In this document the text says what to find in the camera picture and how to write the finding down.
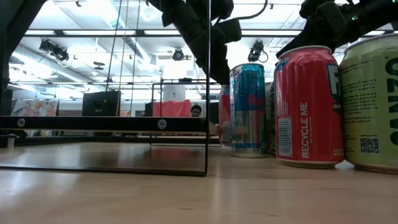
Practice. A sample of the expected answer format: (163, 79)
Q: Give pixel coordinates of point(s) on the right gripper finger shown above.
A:
(306, 39)

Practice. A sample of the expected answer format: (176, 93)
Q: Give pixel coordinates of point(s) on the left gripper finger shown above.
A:
(217, 59)

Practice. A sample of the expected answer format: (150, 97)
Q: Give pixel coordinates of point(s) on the blue silver slim can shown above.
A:
(248, 93)

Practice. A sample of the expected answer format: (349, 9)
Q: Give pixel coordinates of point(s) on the orange-red beverage can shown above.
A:
(224, 105)

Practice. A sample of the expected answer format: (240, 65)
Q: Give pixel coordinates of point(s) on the red Fanta can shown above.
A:
(308, 93)

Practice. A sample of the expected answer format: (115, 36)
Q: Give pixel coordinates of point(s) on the dark green beverage can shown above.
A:
(272, 124)

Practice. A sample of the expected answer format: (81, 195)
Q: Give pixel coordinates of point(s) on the pale green beverage can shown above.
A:
(367, 109)

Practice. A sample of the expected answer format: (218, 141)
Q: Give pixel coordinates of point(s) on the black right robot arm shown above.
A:
(376, 15)

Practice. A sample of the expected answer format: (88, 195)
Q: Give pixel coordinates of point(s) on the black ceiling spotlight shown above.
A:
(178, 55)
(256, 51)
(46, 45)
(61, 54)

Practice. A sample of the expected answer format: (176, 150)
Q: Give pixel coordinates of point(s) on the person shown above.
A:
(196, 109)

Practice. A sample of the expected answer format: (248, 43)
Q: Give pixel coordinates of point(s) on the red cloth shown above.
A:
(172, 109)

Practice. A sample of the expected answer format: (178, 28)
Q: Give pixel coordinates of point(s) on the black equipment box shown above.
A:
(101, 104)

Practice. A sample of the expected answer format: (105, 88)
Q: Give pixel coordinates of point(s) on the clear acrylic tray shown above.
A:
(93, 124)

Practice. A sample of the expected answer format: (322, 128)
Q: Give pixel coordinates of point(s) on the colourful poster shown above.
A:
(34, 108)

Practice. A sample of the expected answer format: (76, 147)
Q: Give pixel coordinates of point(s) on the black metal rig frame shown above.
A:
(9, 46)

